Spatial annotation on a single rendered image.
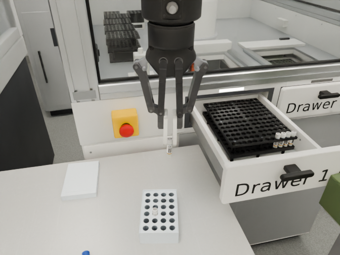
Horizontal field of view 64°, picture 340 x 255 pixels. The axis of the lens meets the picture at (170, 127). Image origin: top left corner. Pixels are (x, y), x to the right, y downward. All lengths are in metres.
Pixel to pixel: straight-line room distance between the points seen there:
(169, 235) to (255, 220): 0.79
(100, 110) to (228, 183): 0.41
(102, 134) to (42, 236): 0.32
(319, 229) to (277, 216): 0.43
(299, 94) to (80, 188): 0.72
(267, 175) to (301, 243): 1.10
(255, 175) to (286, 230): 0.96
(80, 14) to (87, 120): 0.28
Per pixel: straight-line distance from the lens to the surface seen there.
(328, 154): 0.69
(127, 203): 0.72
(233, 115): 0.80
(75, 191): 0.76
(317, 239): 1.76
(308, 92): 1.00
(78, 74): 0.76
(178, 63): 0.46
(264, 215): 1.37
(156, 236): 0.63
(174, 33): 0.43
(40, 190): 0.82
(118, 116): 0.77
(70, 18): 0.72
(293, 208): 1.43
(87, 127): 0.83
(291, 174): 0.62
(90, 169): 0.81
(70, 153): 2.21
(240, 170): 0.59
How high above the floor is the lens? 1.30
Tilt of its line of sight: 33 degrees down
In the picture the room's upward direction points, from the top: straight up
